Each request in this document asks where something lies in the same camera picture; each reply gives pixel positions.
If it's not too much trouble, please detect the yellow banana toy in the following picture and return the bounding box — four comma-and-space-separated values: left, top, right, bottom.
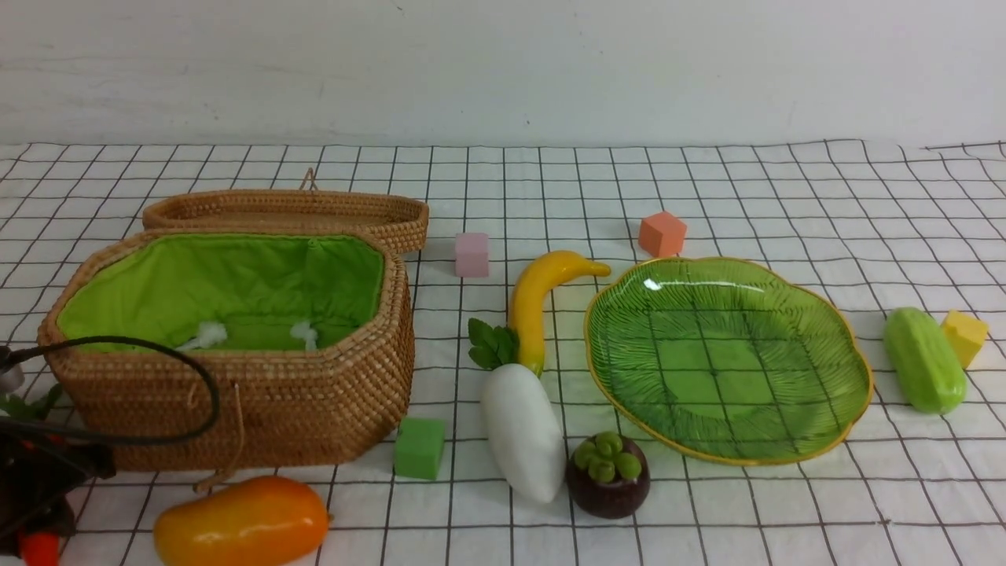
508, 250, 611, 376

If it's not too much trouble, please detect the black cable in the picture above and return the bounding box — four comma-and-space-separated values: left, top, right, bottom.
0, 336, 222, 447

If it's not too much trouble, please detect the dark purple mangosteen toy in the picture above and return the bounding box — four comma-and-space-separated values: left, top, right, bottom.
565, 431, 651, 520

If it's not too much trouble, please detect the pink foam cube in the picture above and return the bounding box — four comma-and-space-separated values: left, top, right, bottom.
455, 233, 491, 278

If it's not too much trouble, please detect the green foam cube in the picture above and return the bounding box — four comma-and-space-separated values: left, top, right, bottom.
393, 417, 446, 481

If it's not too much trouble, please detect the yellow foam cube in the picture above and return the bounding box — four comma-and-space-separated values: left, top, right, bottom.
941, 311, 990, 370

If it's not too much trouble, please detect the green cucumber toy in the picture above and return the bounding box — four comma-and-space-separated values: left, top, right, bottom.
883, 306, 967, 415

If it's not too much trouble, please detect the white radish toy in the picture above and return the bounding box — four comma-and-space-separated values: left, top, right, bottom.
468, 318, 567, 505

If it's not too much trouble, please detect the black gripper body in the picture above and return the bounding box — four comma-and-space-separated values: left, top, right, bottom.
1, 436, 116, 557

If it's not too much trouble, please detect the green leaf-shaped glass plate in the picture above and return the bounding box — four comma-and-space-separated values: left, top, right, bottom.
583, 257, 876, 466

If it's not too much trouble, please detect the woven wicker basket green lining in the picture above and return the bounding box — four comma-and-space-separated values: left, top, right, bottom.
37, 230, 416, 474

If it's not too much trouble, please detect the orange foam cube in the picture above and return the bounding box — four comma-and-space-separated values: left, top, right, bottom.
638, 211, 688, 258

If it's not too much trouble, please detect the woven wicker basket lid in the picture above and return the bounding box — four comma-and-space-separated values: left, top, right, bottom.
141, 169, 430, 254

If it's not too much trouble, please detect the orange yellow mango toy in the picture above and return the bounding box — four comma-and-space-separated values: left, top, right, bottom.
153, 476, 331, 565

